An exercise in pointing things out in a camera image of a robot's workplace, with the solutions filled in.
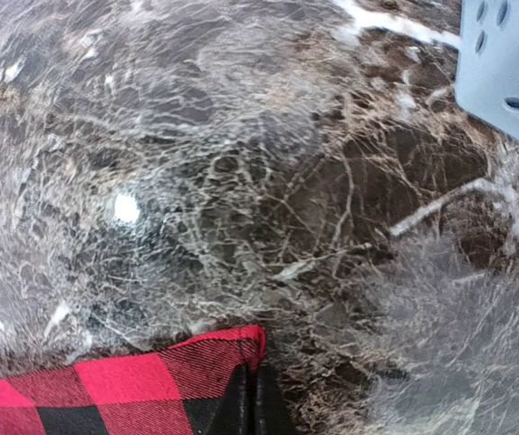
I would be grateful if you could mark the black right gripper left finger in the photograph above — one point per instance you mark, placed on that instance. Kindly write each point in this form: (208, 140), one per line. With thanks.
(233, 415)

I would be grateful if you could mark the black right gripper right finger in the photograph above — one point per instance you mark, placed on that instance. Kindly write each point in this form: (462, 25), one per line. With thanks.
(270, 414)

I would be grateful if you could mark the red black plaid shirt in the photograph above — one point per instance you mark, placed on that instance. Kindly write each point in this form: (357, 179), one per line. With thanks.
(173, 391)

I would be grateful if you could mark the light blue plastic basket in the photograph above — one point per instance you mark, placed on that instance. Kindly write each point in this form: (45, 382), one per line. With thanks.
(487, 79)

